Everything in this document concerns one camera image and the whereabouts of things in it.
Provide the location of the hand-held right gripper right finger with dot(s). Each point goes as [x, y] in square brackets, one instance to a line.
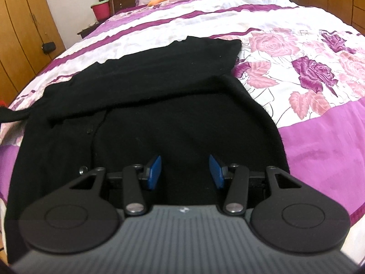
[216, 172]

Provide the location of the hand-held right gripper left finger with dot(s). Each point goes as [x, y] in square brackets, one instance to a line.
[154, 174]

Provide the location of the black knit cardigan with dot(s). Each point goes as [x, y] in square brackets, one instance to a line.
[171, 105]

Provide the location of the purple floral bedspread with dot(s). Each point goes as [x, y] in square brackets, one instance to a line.
[313, 137]

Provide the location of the dark wooden nightstand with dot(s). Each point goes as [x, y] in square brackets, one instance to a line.
[87, 30]

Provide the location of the small black pouch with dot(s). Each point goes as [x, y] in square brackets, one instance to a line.
[48, 47]

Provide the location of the pink plastic bin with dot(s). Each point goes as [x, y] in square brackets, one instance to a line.
[100, 11]

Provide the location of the light wooden wardrobe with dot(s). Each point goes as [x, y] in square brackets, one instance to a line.
[20, 34]

